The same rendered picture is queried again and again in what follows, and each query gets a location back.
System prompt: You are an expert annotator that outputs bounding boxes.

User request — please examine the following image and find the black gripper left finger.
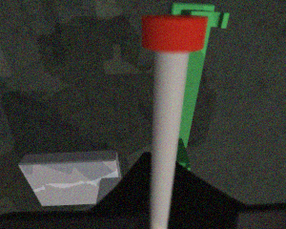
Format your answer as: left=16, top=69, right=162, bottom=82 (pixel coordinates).
left=0, top=152, right=152, bottom=229

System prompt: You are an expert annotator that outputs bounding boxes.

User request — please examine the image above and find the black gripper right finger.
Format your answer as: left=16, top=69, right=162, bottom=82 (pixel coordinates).
left=167, top=162, right=286, bottom=229

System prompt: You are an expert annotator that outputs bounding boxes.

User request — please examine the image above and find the white pin with red cap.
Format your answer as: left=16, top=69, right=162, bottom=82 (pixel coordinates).
left=142, top=15, right=208, bottom=229

